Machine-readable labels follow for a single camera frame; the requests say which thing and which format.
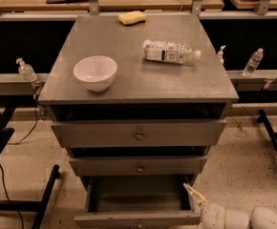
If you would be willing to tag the upright clear water bottle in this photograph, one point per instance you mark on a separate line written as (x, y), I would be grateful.
(253, 62)

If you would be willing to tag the grey middle drawer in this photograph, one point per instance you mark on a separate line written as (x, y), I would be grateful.
(137, 165)

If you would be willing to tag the black table leg left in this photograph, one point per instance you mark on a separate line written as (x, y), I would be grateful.
(34, 206)

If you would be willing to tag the grey top drawer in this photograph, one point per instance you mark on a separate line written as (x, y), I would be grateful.
(153, 133)

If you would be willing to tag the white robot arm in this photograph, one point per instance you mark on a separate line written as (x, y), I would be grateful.
(259, 218)

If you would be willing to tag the yellow sponge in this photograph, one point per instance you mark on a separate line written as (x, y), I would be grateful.
(132, 17)

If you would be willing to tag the white bowl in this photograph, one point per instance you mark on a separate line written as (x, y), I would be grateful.
(96, 73)

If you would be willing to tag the clear pump dispenser bottle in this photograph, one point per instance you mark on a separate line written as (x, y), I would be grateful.
(26, 70)

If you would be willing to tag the grey drawer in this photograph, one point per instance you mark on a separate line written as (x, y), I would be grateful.
(137, 202)
(153, 133)
(137, 165)

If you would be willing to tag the grey bottom drawer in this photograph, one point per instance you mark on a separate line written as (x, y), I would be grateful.
(137, 202)

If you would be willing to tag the small white pump bottle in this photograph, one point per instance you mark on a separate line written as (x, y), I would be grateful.
(220, 53)

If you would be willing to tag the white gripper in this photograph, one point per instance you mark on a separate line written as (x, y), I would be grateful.
(213, 216)

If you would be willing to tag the lying plastic water bottle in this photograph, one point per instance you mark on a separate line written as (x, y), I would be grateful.
(169, 52)

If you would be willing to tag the grey wooden drawer cabinet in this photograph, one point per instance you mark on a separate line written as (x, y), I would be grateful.
(142, 90)

